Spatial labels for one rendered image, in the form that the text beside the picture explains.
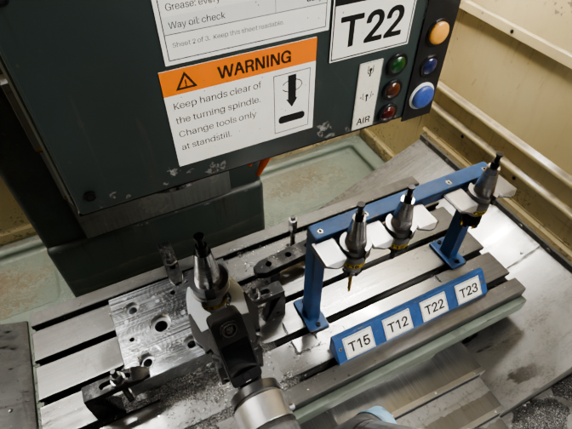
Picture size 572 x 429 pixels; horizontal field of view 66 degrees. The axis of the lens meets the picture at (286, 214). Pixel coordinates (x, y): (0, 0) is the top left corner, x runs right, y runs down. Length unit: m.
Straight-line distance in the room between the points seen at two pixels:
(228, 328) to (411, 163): 1.26
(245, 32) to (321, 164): 1.63
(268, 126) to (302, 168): 1.53
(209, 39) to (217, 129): 0.09
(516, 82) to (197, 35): 1.15
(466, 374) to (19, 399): 1.24
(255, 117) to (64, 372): 0.88
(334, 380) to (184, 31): 0.86
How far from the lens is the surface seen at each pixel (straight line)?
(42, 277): 1.82
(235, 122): 0.46
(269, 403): 0.63
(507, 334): 1.44
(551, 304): 1.48
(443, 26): 0.55
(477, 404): 1.35
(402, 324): 1.14
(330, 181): 1.94
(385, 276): 1.25
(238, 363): 0.64
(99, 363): 1.18
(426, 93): 0.58
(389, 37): 0.51
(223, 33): 0.41
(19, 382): 1.55
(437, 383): 1.31
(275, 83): 0.46
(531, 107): 1.43
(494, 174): 1.02
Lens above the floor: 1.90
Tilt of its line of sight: 47 degrees down
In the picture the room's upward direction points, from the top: straight up
